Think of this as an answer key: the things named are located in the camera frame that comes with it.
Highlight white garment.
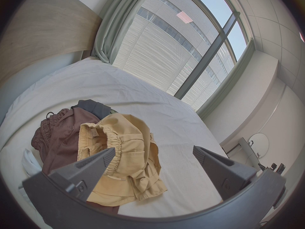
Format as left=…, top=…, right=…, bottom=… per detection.
left=19, top=149, right=44, bottom=190

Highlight grey-green curtain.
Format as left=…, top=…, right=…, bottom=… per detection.
left=92, top=0, right=165, bottom=65

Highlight brown shorts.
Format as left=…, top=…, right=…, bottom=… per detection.
left=31, top=108, right=119, bottom=215

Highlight black garment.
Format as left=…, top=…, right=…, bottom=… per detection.
left=71, top=99, right=112, bottom=120

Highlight bed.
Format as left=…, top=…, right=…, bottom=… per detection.
left=0, top=0, right=225, bottom=224

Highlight tan shorts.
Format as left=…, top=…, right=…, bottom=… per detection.
left=77, top=114, right=168, bottom=206

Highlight window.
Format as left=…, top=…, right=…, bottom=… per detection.
left=112, top=0, right=253, bottom=111

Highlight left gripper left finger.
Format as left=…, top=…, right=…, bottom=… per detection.
left=49, top=147, right=116, bottom=201

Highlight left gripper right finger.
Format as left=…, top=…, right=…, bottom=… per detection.
left=193, top=145, right=257, bottom=202

